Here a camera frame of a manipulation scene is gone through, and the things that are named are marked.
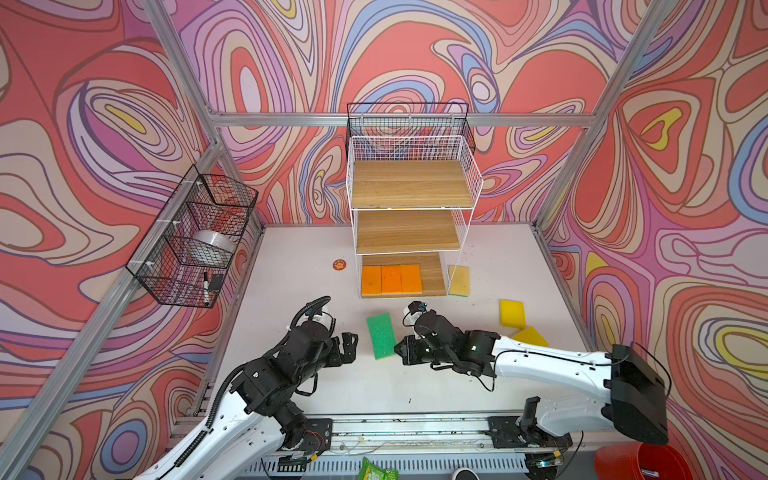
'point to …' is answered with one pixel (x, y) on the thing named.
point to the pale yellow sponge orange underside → (411, 280)
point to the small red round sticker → (339, 264)
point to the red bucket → (641, 461)
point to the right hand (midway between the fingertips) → (398, 356)
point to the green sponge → (382, 335)
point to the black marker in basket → (206, 288)
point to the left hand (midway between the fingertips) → (348, 338)
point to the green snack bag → (370, 471)
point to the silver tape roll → (214, 242)
